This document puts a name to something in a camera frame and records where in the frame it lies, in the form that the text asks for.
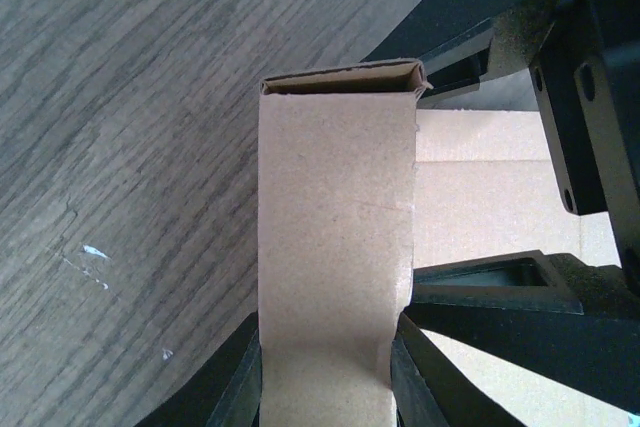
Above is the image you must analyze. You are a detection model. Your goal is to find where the cardboard box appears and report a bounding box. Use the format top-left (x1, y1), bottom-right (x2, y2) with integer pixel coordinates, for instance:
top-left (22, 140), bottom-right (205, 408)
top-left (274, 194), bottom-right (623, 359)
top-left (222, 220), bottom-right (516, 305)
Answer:
top-left (257, 57), bottom-right (640, 427)

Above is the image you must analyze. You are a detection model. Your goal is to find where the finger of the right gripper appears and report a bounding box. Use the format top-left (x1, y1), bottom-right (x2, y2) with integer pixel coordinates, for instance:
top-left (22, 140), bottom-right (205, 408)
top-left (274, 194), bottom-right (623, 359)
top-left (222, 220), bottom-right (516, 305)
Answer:
top-left (409, 250), bottom-right (639, 412)

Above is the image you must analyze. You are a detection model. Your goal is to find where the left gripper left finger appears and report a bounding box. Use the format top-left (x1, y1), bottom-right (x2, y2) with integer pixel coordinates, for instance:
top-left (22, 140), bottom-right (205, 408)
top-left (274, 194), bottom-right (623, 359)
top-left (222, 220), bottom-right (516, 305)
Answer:
top-left (138, 312), bottom-right (262, 426)

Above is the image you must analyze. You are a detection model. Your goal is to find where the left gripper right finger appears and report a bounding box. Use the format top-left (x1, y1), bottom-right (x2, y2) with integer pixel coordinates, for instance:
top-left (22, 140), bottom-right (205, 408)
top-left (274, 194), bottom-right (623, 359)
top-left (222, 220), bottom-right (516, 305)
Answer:
top-left (390, 314), bottom-right (522, 426)

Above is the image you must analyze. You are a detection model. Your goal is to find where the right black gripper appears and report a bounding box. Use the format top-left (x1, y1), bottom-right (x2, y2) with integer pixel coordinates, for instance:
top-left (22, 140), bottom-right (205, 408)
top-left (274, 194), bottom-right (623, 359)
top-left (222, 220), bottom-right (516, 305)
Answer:
top-left (366, 0), bottom-right (639, 277)

